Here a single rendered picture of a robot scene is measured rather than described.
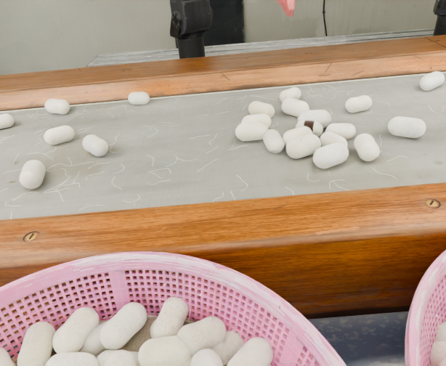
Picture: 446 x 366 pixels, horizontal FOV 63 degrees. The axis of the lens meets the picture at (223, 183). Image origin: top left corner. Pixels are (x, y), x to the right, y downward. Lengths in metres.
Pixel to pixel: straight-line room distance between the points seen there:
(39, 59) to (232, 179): 2.57
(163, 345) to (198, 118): 0.33
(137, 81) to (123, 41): 2.04
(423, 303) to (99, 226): 0.22
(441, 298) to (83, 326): 0.23
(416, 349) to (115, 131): 0.41
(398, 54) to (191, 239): 0.48
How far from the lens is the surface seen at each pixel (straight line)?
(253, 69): 0.59
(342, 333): 0.33
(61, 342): 0.27
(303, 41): 1.11
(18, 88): 0.67
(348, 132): 0.42
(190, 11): 0.86
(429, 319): 0.26
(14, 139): 0.55
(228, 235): 0.26
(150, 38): 2.60
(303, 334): 0.21
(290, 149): 0.38
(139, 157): 0.42
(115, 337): 0.26
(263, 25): 2.54
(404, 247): 0.29
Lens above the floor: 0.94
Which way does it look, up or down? 35 degrees down
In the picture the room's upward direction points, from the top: 6 degrees counter-clockwise
